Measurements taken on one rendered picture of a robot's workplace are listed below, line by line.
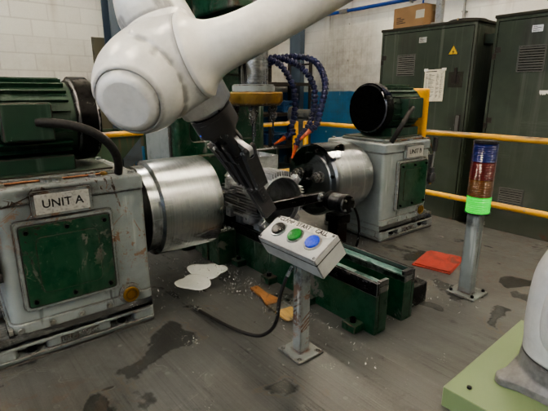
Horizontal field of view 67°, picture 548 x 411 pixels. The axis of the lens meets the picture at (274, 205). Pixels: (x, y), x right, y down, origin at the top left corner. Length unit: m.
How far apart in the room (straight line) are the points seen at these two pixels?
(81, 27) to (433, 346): 6.02
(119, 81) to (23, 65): 5.80
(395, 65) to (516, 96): 1.24
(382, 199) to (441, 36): 3.09
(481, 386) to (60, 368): 0.80
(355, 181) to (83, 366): 0.96
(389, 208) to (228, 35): 1.19
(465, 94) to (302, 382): 3.72
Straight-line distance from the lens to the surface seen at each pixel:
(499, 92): 4.20
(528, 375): 0.89
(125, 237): 1.00
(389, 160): 1.54
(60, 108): 0.99
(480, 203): 1.18
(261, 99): 1.24
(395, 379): 0.90
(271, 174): 1.23
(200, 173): 1.10
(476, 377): 0.89
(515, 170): 4.18
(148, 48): 0.49
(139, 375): 0.92
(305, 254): 0.76
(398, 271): 1.06
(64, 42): 6.40
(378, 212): 1.56
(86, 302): 1.03
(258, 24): 0.51
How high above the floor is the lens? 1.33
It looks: 15 degrees down
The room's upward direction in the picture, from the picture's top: straight up
